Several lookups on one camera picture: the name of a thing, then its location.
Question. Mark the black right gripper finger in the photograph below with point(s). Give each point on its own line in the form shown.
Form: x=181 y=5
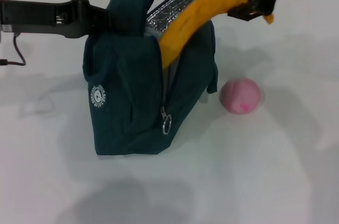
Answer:
x=243 y=13

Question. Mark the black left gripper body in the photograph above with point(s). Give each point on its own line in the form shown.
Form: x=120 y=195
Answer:
x=31 y=17

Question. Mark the dark teal insulated lunch bag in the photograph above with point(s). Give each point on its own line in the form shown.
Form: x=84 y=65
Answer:
x=127 y=89

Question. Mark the pink peach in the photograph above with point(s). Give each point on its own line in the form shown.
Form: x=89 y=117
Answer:
x=239 y=97

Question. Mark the yellow banana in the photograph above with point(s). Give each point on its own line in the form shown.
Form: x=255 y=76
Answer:
x=190 y=22

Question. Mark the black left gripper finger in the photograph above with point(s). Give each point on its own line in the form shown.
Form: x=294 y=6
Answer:
x=106 y=22

